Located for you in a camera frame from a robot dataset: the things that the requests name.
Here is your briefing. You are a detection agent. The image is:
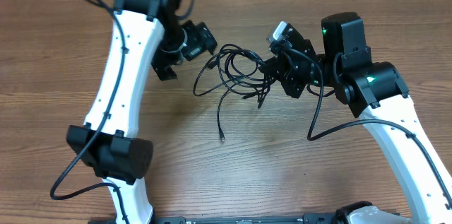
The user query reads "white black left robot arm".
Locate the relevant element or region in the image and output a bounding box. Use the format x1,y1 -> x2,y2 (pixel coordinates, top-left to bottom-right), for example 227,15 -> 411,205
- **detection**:
66,0 -> 217,223

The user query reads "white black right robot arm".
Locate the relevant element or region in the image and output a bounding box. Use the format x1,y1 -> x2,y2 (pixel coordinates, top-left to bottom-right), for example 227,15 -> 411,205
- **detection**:
260,12 -> 451,223

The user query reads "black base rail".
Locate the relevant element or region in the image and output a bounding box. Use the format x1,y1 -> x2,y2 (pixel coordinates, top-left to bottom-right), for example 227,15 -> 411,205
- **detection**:
88,201 -> 414,224

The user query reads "black USB cable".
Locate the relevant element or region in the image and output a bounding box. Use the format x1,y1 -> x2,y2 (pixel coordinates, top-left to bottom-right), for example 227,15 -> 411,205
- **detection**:
192,43 -> 278,142

